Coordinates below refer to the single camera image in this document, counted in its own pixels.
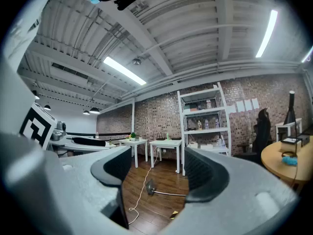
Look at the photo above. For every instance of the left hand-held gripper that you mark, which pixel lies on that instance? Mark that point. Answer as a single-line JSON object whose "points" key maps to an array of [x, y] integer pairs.
{"points": [[36, 126]]}

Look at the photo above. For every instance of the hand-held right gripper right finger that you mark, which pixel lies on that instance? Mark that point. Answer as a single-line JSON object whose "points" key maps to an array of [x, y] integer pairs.
{"points": [[234, 195]]}

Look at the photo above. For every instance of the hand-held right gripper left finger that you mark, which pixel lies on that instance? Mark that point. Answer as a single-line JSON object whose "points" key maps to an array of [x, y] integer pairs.
{"points": [[80, 185]]}

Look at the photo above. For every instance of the black pendant lamp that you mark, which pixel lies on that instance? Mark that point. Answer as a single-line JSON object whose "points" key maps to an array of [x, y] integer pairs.
{"points": [[94, 110], [86, 112], [47, 107], [36, 95]]}

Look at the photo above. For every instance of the round wooden table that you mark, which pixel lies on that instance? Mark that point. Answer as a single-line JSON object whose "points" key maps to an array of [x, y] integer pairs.
{"points": [[271, 160]]}

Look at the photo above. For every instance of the green potted plant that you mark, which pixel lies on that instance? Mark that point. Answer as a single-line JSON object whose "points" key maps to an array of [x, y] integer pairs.
{"points": [[133, 136]]}

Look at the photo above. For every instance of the small white table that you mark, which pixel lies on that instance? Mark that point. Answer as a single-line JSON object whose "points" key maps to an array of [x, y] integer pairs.
{"points": [[134, 142]]}

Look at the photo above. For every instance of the small clear spray bottle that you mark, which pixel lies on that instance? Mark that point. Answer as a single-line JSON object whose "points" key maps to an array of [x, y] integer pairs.
{"points": [[221, 141]]}

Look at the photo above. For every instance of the flat white and grey box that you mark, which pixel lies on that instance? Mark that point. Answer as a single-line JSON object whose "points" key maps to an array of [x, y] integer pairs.
{"points": [[206, 146]]}

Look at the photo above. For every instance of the yellow floor tape piece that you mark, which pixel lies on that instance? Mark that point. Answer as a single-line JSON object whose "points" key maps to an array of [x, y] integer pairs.
{"points": [[174, 215]]}

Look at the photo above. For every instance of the beige storage box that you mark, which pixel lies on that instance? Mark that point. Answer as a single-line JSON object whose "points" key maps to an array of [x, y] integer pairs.
{"points": [[193, 145]]}

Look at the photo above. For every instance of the small blue item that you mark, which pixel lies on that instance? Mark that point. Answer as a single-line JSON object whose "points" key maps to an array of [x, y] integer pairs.
{"points": [[289, 160]]}

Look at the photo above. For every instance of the black office chair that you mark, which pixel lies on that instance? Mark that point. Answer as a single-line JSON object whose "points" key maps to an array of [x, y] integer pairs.
{"points": [[262, 133]]}

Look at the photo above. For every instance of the clear cola bottle blue label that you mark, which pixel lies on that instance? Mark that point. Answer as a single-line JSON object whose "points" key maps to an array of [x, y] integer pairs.
{"points": [[207, 124], [217, 124]]}

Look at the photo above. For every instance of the black and beige device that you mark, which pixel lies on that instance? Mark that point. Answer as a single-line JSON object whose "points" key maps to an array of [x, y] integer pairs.
{"points": [[291, 143]]}

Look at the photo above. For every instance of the black router with antennas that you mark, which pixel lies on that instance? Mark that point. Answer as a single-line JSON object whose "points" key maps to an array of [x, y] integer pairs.
{"points": [[161, 138]]}

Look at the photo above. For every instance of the black rectangular box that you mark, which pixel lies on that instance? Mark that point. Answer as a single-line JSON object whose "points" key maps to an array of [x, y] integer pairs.
{"points": [[176, 138]]}

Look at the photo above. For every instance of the white paper sheet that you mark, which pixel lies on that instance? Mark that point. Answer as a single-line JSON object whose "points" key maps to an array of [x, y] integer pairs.
{"points": [[231, 109], [240, 106], [248, 105], [255, 103]]}

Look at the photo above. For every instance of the fluorescent tube ceiling light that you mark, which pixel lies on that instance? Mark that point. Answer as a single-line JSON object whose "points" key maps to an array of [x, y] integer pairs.
{"points": [[124, 70], [307, 55], [267, 33]]}

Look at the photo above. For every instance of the white side table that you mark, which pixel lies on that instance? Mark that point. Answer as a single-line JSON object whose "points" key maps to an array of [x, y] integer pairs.
{"points": [[288, 125]]}

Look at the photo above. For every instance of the white metal shelf rack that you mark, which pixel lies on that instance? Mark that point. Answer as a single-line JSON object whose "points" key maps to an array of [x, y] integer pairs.
{"points": [[182, 121]]}

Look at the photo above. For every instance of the clear plastic bottle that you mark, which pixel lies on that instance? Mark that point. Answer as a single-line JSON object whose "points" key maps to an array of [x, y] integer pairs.
{"points": [[208, 104]]}

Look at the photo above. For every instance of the round metal ceiling fixture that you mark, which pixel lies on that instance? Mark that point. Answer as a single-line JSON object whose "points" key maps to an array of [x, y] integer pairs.
{"points": [[136, 62]]}

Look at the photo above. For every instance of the black cone floor lamp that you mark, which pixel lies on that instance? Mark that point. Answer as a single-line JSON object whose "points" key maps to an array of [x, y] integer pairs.
{"points": [[291, 111]]}

